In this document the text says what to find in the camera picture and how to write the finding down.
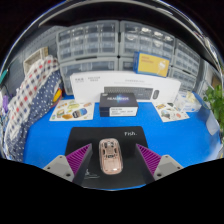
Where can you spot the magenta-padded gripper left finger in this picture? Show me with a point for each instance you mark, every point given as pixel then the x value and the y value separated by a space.
pixel 60 166

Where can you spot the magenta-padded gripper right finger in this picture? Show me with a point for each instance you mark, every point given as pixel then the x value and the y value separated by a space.
pixel 166 166

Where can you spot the transparent pink computer mouse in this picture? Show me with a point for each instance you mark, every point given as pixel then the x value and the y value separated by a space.
pixel 110 156

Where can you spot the black mouse pad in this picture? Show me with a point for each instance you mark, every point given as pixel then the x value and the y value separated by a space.
pixel 83 136

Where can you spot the colourful printed sticker sheet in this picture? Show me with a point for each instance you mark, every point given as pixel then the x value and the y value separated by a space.
pixel 170 112
pixel 71 110

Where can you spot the clear plastic storage box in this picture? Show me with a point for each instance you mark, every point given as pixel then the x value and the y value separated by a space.
pixel 188 102

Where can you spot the small dark product box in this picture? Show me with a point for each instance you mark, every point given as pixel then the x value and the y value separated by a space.
pixel 118 105

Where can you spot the red white checked cloth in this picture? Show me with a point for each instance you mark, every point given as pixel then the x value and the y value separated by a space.
pixel 28 90

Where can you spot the green plant in white pot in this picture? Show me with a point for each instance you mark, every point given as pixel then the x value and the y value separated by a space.
pixel 216 100

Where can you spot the white keyboard packaging box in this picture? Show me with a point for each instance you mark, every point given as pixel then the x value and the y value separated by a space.
pixel 86 86

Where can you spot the yellow box with blue edge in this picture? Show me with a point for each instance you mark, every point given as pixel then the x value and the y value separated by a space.
pixel 151 65

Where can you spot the beige woven basket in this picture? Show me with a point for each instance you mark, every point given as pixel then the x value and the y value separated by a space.
pixel 35 60

